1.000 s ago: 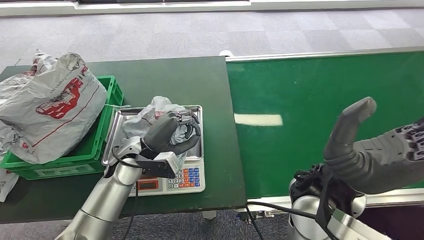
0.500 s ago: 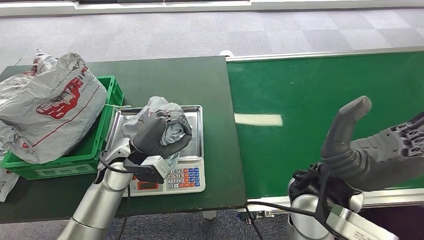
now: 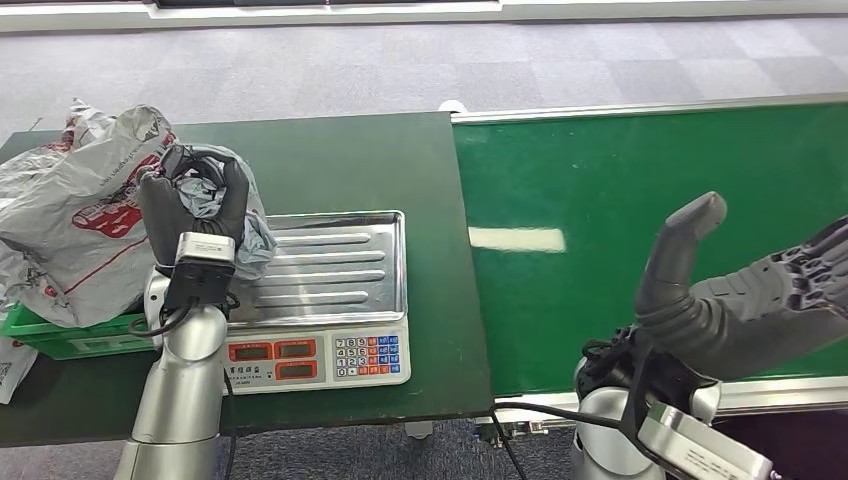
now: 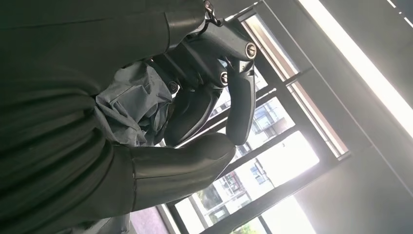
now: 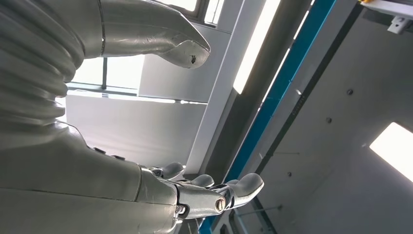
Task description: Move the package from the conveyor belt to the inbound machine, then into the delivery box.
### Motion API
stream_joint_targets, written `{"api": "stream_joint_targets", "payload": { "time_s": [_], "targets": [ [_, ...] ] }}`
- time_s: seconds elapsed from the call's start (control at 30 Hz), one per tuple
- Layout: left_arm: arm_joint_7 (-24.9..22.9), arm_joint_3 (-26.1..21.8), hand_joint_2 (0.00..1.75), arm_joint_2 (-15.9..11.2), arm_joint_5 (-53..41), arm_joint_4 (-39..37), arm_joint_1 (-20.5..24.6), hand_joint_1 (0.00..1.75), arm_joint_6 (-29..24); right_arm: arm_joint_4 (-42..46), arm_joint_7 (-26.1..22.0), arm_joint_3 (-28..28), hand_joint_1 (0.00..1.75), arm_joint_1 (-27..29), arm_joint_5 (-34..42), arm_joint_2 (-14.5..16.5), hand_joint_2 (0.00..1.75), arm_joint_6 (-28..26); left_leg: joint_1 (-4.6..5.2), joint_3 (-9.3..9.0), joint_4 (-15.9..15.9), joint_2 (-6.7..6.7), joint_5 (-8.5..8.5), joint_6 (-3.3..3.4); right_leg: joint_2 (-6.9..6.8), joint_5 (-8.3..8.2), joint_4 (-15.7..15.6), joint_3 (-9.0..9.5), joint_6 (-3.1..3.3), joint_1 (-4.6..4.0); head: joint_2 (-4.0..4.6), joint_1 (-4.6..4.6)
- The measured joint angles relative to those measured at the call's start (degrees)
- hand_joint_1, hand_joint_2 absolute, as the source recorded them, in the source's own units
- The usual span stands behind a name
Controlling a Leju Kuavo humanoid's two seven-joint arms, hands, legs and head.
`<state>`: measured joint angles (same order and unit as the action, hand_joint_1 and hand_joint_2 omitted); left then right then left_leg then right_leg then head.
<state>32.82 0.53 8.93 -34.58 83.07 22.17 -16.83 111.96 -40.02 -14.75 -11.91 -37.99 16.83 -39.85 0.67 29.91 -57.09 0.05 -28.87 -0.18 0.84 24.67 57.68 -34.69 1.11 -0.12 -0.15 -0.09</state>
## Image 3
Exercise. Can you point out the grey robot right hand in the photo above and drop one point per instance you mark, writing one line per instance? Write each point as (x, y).
(742, 318)

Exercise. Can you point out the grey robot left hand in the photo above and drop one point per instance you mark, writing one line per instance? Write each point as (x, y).
(159, 212)

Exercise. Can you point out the grey courier bag package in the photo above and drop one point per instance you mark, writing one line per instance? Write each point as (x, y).
(258, 242)

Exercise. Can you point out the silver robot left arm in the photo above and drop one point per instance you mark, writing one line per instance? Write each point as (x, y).
(179, 397)

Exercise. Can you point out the large grey red-print package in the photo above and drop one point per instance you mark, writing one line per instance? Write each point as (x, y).
(66, 185)

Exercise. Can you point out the crumpled white red package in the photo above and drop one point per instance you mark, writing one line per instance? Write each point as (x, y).
(86, 122)

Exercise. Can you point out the green conveyor belt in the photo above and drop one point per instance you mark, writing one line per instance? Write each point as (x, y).
(596, 172)

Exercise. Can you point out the steel scale tray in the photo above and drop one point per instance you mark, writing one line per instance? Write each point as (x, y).
(318, 265)

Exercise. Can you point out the green plastic crate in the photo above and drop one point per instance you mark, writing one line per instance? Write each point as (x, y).
(40, 331)

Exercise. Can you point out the dark green table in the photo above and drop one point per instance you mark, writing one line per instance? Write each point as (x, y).
(344, 166)

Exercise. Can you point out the white paper with code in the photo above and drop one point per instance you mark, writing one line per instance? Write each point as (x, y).
(13, 371)

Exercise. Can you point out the white electronic scale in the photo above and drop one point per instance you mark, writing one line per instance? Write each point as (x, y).
(371, 361)

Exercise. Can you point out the white round cap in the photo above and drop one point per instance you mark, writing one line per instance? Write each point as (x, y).
(454, 106)

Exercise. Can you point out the white table foot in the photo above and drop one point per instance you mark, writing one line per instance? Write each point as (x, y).
(418, 430)

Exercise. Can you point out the white baseboard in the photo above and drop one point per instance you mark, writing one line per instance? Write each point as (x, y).
(596, 10)

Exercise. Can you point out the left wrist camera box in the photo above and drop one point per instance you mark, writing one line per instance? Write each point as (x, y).
(205, 248)

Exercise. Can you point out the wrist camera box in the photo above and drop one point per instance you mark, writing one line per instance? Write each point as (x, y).
(205, 248)
(696, 444)

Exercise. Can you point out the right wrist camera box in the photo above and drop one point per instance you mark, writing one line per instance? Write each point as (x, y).
(696, 444)

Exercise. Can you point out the metal bracket under conveyor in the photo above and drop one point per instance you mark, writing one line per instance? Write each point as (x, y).
(523, 430)

